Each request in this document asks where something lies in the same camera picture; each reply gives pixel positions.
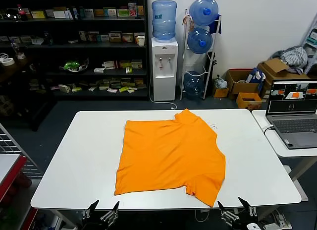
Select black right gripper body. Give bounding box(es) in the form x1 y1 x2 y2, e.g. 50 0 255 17
231 215 260 230

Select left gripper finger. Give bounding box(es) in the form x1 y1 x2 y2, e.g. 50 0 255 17
100 200 120 221
83 199 100 220

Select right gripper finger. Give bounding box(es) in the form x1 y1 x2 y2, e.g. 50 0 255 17
238 196 258 217
217 200 240 222

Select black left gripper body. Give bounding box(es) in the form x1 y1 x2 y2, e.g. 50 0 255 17
83 219 117 230

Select orange t-shirt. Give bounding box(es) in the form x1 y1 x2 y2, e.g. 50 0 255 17
113 109 227 208

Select grey pile of clothes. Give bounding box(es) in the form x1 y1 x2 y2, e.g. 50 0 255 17
271 45 309 74

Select white power strip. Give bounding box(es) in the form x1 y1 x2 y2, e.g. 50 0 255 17
271 210 293 228

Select small white side table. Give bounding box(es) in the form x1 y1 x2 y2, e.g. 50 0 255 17
251 109 317 182

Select large white table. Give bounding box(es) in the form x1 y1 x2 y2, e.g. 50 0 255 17
30 108 302 230

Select red and white cart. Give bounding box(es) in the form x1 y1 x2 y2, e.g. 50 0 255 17
0 153 33 230

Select grey open laptop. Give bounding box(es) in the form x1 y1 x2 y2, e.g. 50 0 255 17
265 79 317 150

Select orange cardboard box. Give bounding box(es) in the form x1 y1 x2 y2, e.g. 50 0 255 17
236 92 263 111

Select small orange box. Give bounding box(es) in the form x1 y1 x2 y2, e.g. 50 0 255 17
214 87 230 99

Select open brown cardboard box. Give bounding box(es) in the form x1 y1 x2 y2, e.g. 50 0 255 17
225 68 261 101

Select white plastic bag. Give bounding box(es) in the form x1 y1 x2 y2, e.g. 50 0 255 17
214 75 228 89

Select blue and white bag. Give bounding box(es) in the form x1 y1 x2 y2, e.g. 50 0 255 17
246 67 267 88

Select white water dispenser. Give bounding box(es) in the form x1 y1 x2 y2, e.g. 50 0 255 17
151 37 179 102

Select cardboard box with flaps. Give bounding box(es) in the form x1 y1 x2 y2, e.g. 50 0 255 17
257 57 312 97

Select green and white bowl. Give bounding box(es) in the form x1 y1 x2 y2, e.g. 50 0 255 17
59 57 89 73

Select black shelving unit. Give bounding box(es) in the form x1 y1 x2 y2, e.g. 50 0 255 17
0 0 149 131

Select black stand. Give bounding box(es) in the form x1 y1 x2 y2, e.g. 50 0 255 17
207 51 218 72

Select brown white box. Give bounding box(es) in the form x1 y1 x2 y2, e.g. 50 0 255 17
108 31 122 43

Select dark blue bottle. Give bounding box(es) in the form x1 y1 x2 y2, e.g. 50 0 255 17
43 30 54 45

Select clear plastic bottle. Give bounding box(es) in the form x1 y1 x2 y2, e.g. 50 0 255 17
9 39 21 55

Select upright blue water jug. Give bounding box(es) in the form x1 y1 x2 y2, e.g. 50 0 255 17
151 0 178 41

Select box with red print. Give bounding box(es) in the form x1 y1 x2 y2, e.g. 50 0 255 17
128 1 138 17

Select cola bottle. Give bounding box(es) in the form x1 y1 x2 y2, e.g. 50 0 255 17
16 3 25 20

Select clear glass bowl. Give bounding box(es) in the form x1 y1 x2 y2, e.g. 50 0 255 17
4 8 21 20

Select white wire grid panel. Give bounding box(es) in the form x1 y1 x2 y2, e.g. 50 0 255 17
0 123 44 178

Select white dispenser power cable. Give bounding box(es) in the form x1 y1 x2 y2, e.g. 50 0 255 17
149 76 178 110

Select white wire jug rack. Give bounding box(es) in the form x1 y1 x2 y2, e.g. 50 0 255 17
180 8 222 101

